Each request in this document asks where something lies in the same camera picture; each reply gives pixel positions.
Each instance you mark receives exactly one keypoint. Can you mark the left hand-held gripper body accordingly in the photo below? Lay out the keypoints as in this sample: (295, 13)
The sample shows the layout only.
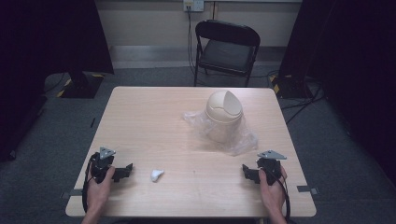
(100, 165)

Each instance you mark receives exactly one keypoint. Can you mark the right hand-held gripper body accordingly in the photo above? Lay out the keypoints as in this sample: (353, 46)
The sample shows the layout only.
(271, 169)

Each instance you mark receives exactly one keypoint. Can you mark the white paper ball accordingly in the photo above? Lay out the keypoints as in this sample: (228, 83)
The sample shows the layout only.
(156, 175)

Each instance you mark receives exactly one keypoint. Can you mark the beige swing-lid trash can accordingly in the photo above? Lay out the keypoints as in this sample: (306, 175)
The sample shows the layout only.
(222, 115)

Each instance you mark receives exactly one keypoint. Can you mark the person's left hand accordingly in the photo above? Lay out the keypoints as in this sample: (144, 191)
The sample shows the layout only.
(98, 194)

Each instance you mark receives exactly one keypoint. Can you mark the person's right hand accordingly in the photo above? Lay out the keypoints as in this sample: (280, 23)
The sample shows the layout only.
(274, 196)

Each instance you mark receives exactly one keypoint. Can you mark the clear plastic bag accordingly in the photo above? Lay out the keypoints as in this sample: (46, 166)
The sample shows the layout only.
(243, 140)

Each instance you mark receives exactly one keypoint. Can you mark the grey tape strip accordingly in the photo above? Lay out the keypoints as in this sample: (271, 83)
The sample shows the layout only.
(307, 189)
(73, 193)

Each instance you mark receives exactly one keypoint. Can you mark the small black floor strip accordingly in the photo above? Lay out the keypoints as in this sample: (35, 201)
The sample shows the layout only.
(92, 122)

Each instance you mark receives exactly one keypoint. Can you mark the black stand base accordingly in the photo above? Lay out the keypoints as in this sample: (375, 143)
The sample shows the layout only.
(81, 86)
(291, 87)

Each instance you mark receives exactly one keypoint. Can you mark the black folding chair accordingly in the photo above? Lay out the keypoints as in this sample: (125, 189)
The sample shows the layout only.
(227, 56)

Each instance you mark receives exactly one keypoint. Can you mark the black curtain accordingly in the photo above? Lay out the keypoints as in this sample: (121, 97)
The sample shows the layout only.
(351, 62)
(46, 46)

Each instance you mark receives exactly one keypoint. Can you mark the white wall outlet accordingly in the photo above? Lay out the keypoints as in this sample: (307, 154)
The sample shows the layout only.
(193, 5)

